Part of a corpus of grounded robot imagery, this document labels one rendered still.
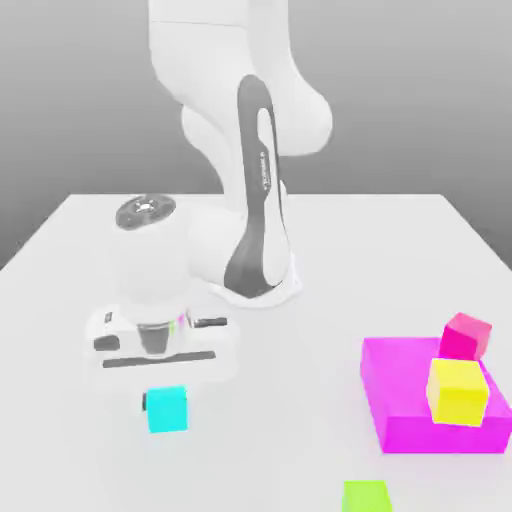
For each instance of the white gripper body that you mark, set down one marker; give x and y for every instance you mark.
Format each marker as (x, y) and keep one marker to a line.
(160, 370)

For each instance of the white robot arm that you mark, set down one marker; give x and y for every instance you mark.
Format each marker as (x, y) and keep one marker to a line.
(192, 64)

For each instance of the small cyan cube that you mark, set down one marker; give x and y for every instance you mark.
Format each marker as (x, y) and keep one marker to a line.
(167, 408)

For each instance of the small pink cube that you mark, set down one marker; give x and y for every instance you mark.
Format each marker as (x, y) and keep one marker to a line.
(464, 335)

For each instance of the small lime green cube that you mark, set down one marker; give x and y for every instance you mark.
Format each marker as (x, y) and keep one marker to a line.
(366, 498)

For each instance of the small yellow cube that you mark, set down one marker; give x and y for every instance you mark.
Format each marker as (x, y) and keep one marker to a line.
(456, 392)

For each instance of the large magenta box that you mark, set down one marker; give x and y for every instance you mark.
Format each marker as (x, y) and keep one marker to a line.
(394, 384)

